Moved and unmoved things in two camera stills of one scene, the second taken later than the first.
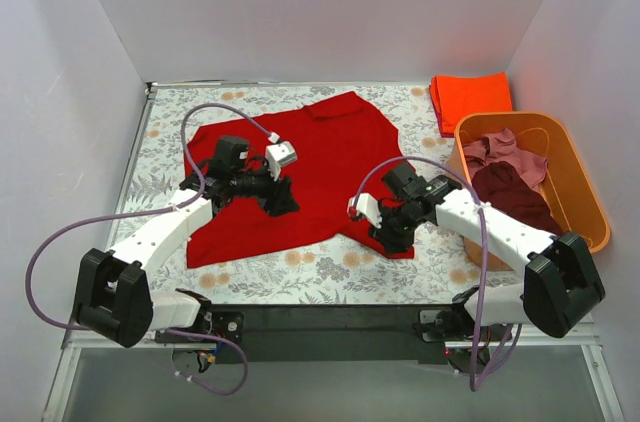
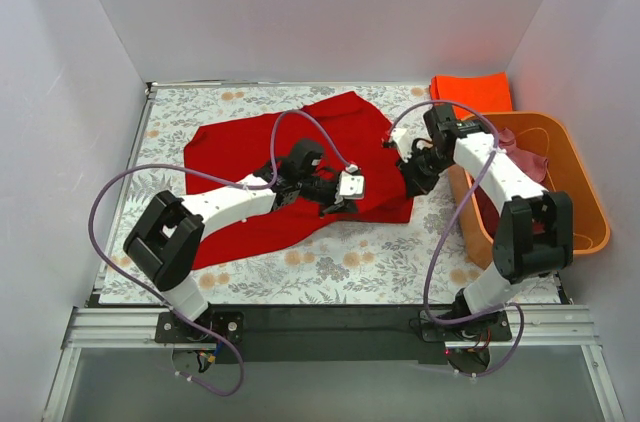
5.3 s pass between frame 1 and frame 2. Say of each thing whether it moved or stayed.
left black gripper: moved
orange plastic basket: stayed
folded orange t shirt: stayed
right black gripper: moved
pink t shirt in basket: stayed
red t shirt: moved
